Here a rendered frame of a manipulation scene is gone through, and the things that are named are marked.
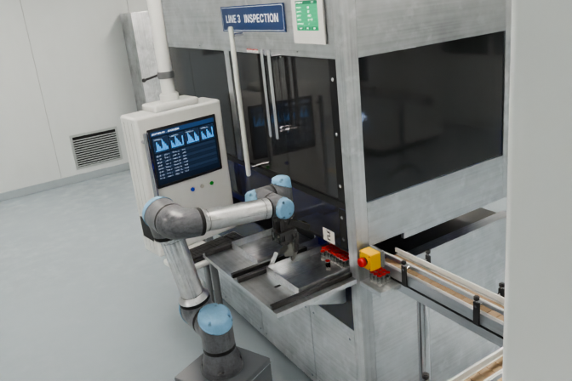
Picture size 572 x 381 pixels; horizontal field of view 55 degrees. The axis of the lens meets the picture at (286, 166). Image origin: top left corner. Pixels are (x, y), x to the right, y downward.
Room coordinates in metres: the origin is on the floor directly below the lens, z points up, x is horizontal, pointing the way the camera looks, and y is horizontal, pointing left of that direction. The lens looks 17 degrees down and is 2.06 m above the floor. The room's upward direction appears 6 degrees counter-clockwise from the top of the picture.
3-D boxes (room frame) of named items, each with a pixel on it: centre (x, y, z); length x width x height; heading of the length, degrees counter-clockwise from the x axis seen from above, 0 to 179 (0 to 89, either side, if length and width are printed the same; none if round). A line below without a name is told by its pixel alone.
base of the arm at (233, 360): (1.71, 0.30, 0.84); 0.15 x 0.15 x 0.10
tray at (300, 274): (2.19, -0.08, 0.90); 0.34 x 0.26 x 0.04; 121
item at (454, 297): (1.86, -0.58, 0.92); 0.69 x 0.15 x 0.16; 31
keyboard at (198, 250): (2.66, 0.44, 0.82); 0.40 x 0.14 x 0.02; 128
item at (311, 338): (3.21, -0.16, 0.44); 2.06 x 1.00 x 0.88; 31
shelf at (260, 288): (2.30, 0.07, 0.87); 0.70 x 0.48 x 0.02; 31
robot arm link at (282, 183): (2.04, 0.03, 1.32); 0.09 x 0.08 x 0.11; 123
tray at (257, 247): (2.48, 0.09, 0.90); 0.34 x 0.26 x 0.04; 121
